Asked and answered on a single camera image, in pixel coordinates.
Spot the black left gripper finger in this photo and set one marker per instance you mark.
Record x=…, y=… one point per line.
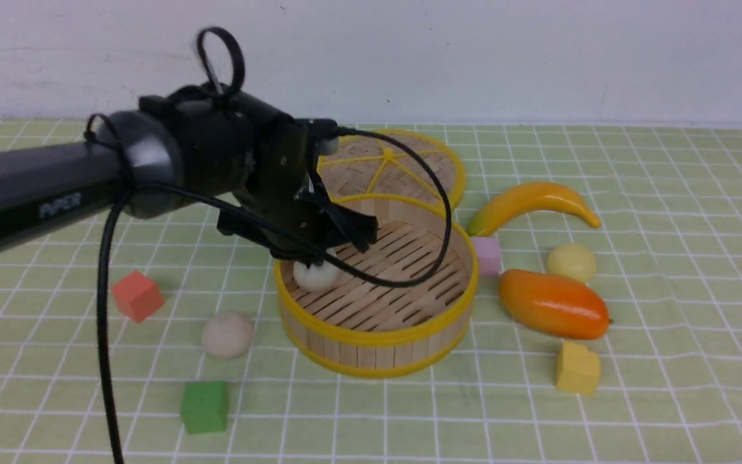
x=343, y=225
x=308, y=254

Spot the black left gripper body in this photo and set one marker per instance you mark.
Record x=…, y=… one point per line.
x=263, y=156

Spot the white bun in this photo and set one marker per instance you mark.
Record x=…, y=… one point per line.
x=227, y=335
x=315, y=278

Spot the yellow bun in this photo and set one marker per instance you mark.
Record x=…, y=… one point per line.
x=572, y=260

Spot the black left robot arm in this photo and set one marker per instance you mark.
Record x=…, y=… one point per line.
x=50, y=186

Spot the bamboo steamer lid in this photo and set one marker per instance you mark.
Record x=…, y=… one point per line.
x=364, y=165

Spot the bamboo steamer tray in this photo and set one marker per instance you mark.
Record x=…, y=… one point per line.
x=364, y=330

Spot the pink foam cube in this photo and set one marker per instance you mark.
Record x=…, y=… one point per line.
x=489, y=255

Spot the yellow toy banana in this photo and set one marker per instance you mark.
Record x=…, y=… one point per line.
x=526, y=198

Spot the red foam cube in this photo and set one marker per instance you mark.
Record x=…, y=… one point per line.
x=137, y=296

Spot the green foam cube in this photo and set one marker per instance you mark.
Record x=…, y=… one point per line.
x=205, y=406

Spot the orange toy mango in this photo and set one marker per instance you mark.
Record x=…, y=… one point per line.
x=554, y=305

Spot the yellow foam block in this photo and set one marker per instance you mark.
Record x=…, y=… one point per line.
x=578, y=369

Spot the green checkered tablecloth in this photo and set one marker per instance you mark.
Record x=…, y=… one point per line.
x=669, y=265

